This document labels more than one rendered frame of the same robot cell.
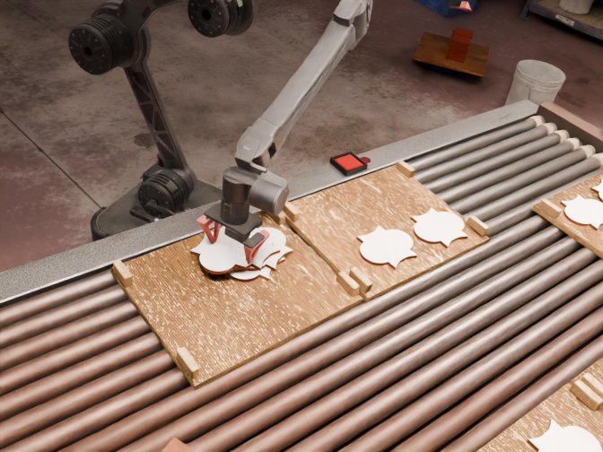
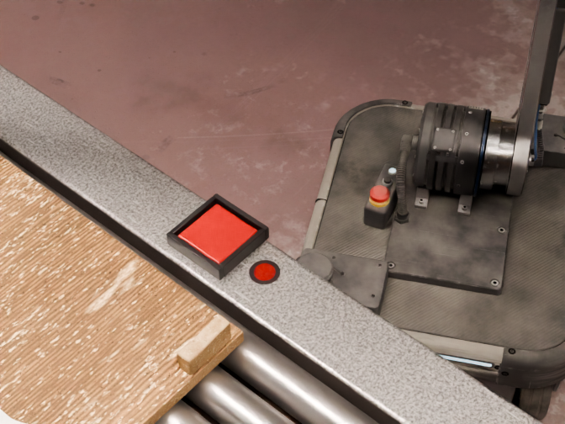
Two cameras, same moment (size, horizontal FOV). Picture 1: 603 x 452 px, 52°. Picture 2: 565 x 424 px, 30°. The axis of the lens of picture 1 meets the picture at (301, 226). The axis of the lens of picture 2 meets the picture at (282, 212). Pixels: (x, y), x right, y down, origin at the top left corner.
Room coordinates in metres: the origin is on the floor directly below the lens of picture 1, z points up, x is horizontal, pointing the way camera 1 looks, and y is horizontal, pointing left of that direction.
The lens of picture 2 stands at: (1.45, -0.82, 1.76)
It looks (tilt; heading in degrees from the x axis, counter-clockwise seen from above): 48 degrees down; 85
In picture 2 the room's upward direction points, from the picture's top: 2 degrees counter-clockwise
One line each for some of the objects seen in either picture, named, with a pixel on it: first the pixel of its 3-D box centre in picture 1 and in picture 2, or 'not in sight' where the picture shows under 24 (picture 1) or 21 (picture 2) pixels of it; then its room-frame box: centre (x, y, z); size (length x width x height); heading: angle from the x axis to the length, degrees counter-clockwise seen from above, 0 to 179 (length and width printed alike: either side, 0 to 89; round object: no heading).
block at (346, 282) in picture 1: (347, 283); not in sight; (0.95, -0.12, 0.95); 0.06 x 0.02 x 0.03; 44
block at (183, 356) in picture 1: (187, 362); not in sight; (0.68, 0.16, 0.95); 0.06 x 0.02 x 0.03; 44
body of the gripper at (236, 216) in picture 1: (234, 209); not in sight; (0.96, 0.14, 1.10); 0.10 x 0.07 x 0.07; 63
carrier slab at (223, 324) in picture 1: (237, 285); not in sight; (0.91, 0.12, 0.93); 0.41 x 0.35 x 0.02; 134
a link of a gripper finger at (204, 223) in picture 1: (219, 229); not in sight; (0.98, 0.17, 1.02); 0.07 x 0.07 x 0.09; 63
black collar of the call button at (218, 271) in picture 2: (348, 163); (218, 235); (1.45, -0.10, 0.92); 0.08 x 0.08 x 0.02; 42
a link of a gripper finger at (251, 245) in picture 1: (246, 243); not in sight; (0.94, 0.11, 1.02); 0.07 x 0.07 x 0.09; 63
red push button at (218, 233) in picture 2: (348, 163); (218, 236); (1.45, -0.10, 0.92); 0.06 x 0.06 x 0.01; 42
